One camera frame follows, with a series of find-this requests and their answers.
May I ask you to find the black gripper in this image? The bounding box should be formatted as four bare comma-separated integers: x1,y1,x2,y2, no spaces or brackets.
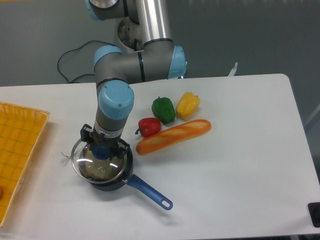
80,123,130,158

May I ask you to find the glass pot lid blue knob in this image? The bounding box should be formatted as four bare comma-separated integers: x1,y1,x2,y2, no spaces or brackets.
70,139,127,185

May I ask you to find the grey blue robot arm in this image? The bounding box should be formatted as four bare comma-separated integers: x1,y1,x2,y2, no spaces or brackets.
80,0,187,160

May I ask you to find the bagged bread slice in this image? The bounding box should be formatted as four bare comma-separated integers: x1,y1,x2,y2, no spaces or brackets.
60,150,118,181

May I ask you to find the red bell pepper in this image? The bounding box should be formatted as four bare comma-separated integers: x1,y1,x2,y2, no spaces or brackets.
135,117,162,138

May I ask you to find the orange baguette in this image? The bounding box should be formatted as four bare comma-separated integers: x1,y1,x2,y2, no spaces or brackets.
135,119,212,155

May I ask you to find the green bell pepper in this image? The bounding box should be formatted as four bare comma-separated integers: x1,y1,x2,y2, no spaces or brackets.
151,97,176,124

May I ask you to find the yellow plastic basket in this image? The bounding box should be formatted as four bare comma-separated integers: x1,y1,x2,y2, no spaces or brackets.
0,102,50,226

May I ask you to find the yellow bell pepper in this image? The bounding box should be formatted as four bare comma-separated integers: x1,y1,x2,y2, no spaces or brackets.
176,92,201,120

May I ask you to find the black corner device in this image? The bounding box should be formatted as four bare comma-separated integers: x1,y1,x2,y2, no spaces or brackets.
307,202,320,228

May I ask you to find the dark pot blue handle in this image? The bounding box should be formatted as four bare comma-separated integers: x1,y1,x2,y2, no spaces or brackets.
90,148,173,211

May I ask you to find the black cable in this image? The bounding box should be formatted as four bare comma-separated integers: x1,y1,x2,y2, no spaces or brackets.
57,40,102,84

